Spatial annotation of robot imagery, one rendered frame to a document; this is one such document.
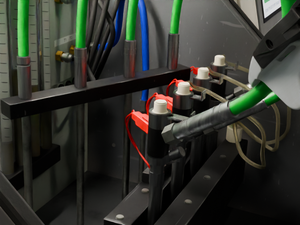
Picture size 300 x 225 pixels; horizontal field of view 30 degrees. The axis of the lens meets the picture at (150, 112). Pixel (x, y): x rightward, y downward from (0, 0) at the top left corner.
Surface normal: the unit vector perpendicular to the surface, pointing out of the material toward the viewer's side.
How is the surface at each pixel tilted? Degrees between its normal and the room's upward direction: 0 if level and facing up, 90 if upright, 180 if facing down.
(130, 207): 0
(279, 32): 94
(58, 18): 90
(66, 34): 90
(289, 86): 101
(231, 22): 90
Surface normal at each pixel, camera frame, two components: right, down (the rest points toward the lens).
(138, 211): 0.04, -0.93
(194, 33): -0.40, 0.32
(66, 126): 0.91, 0.18
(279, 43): -0.77, 0.34
